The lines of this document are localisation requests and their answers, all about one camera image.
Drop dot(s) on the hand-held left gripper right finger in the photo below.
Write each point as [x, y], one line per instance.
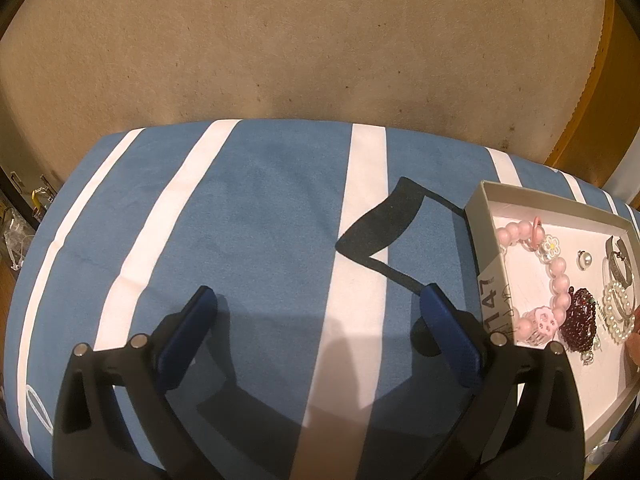
[450, 340]

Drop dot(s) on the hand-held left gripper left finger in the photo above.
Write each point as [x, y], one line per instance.
[187, 340]

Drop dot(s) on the pearl drop earring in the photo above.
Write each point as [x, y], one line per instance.
[585, 260]

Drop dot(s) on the grey cardboard tray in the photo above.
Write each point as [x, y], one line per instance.
[600, 390]

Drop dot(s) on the blue white striped tablecloth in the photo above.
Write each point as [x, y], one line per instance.
[250, 210]

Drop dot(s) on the stand with small metal items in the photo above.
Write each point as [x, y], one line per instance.
[20, 240]

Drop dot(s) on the wooden door frame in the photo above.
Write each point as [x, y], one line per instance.
[600, 135]

